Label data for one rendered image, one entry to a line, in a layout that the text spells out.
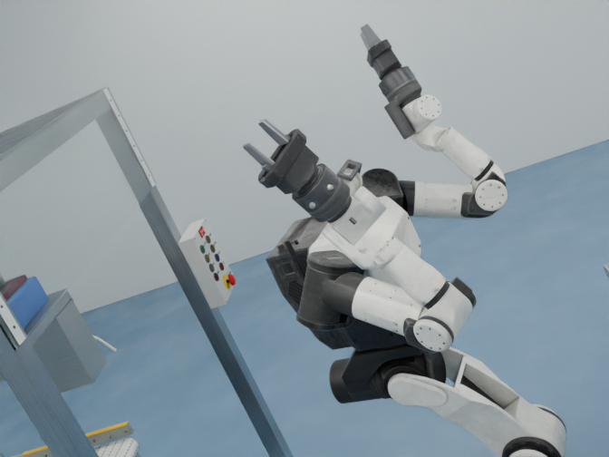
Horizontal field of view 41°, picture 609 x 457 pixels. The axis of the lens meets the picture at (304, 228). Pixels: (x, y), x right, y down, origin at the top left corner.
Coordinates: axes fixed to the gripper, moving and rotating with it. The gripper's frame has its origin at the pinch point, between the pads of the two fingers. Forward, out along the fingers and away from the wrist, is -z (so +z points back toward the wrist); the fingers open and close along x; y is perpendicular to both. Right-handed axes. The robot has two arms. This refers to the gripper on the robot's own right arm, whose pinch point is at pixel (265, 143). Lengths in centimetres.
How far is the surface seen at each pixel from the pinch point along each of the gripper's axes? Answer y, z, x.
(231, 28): -339, 45, 201
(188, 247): -121, 36, 9
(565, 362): -103, 187, 64
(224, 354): -131, 72, -10
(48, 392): -56, 8, -54
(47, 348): -82, 9, -44
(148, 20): -372, 4, 182
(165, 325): -384, 134, 31
